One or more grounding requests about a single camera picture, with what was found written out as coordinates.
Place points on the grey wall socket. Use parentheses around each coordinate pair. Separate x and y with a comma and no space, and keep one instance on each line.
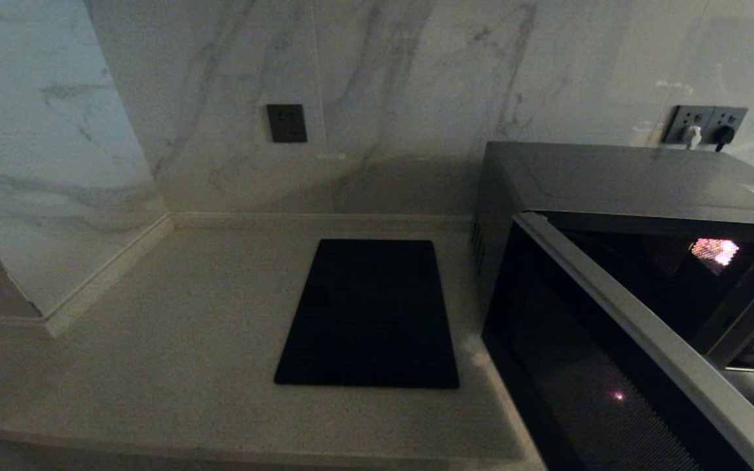
(730,118)
(686,118)

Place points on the dark glass microwave door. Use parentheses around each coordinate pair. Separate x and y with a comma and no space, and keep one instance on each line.
(573,379)

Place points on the dark single wall socket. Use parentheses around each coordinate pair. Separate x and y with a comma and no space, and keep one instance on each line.
(287,123)

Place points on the black power plug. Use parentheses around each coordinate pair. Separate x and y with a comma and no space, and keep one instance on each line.
(722,136)

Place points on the black induction cooktop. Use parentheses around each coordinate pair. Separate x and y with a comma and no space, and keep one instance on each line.
(367,314)

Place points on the white power plug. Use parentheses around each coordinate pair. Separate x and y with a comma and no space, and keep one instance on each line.
(692,137)

